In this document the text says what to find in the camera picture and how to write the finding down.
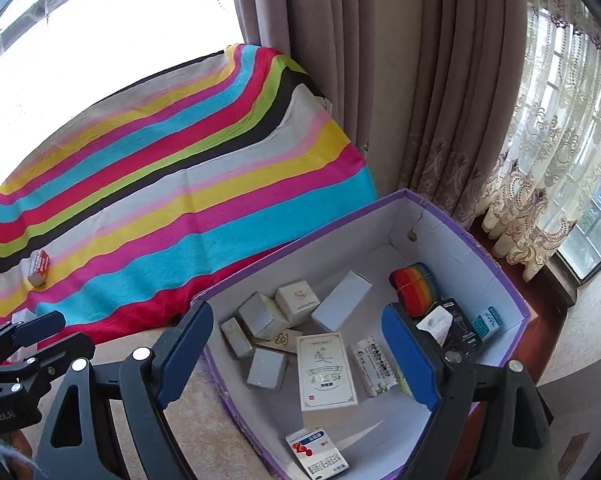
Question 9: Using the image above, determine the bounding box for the white box with line print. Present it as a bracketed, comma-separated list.
[417, 306, 454, 346]

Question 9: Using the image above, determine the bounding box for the white lace sheer curtain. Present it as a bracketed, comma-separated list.
[481, 0, 601, 281]

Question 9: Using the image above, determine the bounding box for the brown floor socket plate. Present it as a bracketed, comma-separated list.
[563, 434, 590, 463]

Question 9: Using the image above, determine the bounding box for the teal and white small box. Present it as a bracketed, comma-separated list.
[471, 306, 501, 341]

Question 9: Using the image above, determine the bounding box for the purple cardboard box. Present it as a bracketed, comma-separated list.
[190, 188, 531, 480]

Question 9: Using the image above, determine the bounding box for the beige velvet cushion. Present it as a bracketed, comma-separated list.
[18, 324, 294, 480]

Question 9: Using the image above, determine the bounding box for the plain white box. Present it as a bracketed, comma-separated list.
[311, 269, 373, 333]

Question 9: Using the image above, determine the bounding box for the rainbow striped pack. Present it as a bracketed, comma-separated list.
[389, 261, 441, 317]

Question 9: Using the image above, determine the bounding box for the person's left forearm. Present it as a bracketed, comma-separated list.
[0, 430, 37, 480]

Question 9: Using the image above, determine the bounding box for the red white blue medicine box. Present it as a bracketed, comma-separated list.
[285, 427, 350, 478]

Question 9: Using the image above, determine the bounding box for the rainbow striped blanket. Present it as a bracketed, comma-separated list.
[0, 44, 379, 346]

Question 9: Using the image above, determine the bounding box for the silver white box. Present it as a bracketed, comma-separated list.
[237, 291, 288, 340]

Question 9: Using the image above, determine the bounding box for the embroidered taupe curtain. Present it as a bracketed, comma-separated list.
[398, 0, 531, 228]

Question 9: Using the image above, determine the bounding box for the orange and white small box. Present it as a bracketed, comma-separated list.
[28, 249, 52, 287]

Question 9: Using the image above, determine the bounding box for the brown and white flat box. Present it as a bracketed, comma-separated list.
[253, 329, 304, 356]

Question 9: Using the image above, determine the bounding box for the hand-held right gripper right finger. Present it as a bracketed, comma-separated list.
[382, 304, 554, 480]

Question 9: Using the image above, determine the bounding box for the large white deer print box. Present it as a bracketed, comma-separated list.
[296, 332, 360, 428]

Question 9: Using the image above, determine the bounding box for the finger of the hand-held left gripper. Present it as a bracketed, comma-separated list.
[0, 310, 67, 357]
[0, 332, 95, 398]

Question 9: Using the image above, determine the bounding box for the dark red wooden table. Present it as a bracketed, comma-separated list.
[463, 217, 577, 480]

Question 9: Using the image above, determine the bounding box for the black box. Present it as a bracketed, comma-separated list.
[421, 298, 484, 361]

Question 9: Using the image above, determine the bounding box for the white and green medicine box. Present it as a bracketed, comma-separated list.
[351, 337, 399, 397]

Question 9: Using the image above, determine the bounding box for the dark window frame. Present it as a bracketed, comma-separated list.
[551, 170, 601, 292]

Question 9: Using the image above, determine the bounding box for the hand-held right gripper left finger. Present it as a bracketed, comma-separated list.
[33, 301, 214, 480]

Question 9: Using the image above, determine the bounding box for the plain taupe curtain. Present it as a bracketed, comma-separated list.
[225, 0, 424, 166]

